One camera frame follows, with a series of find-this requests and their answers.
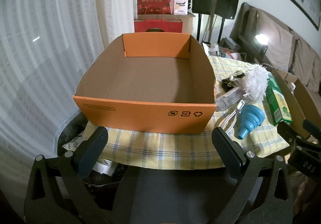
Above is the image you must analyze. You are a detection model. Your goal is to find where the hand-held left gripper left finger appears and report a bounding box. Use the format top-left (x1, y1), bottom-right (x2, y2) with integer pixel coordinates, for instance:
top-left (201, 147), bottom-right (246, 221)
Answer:
top-left (24, 126), bottom-right (112, 224)

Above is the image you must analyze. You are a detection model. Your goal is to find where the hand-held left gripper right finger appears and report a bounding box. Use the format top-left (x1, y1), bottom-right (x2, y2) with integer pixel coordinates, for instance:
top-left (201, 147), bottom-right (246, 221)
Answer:
top-left (212, 127), bottom-right (294, 224)

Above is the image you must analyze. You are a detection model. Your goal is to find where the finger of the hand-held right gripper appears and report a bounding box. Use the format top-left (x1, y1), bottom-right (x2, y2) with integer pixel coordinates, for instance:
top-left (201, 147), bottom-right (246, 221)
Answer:
top-left (277, 121), bottom-right (306, 148)
top-left (302, 119), bottom-right (321, 140)

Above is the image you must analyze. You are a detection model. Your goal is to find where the green toothpaste box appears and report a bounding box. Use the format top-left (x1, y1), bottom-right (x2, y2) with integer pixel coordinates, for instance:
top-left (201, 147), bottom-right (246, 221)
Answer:
top-left (264, 79), bottom-right (293, 126)

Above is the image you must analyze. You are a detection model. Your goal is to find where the blue collapsible funnel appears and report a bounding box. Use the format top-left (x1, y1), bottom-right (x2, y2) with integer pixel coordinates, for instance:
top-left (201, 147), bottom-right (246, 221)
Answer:
top-left (235, 104), bottom-right (266, 141)

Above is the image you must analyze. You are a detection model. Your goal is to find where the clear plastic bottle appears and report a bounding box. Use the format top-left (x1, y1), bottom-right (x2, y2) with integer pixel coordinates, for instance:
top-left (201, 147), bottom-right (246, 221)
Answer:
top-left (215, 87), bottom-right (245, 111)

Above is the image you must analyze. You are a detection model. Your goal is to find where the orange cardboard box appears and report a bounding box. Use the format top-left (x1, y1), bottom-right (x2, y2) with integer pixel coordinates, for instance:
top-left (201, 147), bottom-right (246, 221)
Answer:
top-left (73, 33), bottom-right (217, 135)

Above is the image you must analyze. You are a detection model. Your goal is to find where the white fluffy duster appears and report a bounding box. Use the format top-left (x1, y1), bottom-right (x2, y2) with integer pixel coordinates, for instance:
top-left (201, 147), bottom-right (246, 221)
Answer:
top-left (242, 64), bottom-right (272, 100)

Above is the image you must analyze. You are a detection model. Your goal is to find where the earphones and cable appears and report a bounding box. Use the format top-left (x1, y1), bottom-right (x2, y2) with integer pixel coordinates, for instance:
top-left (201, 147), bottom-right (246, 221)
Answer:
top-left (219, 71), bottom-right (247, 89)

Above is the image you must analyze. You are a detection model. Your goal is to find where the open brown cardboard box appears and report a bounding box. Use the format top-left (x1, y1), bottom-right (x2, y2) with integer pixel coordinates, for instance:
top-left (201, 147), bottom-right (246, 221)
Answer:
top-left (271, 67), bottom-right (318, 139)

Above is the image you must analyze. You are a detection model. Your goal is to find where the dark round container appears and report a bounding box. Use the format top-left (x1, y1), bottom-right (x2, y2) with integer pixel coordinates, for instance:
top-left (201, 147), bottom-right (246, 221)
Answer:
top-left (56, 111), bottom-right (88, 158)

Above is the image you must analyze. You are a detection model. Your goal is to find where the yellow checked tablecloth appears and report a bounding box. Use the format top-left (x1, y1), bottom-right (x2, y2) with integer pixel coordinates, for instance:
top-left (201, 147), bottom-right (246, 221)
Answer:
top-left (64, 55), bottom-right (291, 170)

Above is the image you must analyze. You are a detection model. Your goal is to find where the black device with bright screen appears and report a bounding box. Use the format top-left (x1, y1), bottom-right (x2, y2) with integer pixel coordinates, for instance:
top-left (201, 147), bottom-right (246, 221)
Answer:
top-left (252, 34), bottom-right (269, 54)

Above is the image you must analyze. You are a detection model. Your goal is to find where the cardboard box of clutter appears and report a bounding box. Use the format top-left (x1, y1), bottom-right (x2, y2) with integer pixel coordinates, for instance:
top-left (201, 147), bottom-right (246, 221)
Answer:
top-left (201, 41), bottom-right (249, 62)

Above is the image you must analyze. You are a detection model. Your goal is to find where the brown sofa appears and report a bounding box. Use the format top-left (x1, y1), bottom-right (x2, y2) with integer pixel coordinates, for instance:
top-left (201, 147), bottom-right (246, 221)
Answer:
top-left (229, 2), bottom-right (321, 94)

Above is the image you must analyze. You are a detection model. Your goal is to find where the sheer white curtain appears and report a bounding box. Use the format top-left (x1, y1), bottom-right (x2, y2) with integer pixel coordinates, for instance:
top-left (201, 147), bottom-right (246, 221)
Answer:
top-left (0, 0), bottom-right (106, 154)

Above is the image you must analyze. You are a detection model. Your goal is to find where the black flat device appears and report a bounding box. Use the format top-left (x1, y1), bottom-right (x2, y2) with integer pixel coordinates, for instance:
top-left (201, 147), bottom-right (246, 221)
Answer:
top-left (221, 37), bottom-right (241, 50)

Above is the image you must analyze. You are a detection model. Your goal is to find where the red collection gift bag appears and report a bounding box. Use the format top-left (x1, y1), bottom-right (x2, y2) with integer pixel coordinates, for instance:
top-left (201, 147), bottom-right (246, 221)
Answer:
top-left (134, 6), bottom-right (183, 33)

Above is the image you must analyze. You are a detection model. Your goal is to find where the white curtain panel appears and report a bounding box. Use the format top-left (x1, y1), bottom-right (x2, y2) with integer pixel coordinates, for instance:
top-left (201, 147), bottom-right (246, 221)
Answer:
top-left (94, 0), bottom-right (138, 46)

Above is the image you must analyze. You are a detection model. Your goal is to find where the white and pink carton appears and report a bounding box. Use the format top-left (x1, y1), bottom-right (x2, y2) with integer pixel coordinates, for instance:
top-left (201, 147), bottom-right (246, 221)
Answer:
top-left (174, 0), bottom-right (188, 15)

